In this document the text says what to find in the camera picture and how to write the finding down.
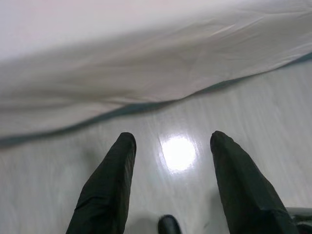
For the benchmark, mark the grey left robot leg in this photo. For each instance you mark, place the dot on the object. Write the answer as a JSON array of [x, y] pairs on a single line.
[[168, 225]]

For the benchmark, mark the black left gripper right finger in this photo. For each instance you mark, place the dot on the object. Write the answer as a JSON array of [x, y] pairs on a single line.
[[246, 190]]

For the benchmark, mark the bed with cream sheet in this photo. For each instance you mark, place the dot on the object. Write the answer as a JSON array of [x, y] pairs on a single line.
[[122, 73]]

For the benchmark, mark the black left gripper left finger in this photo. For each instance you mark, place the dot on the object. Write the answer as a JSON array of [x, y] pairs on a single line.
[[107, 190]]

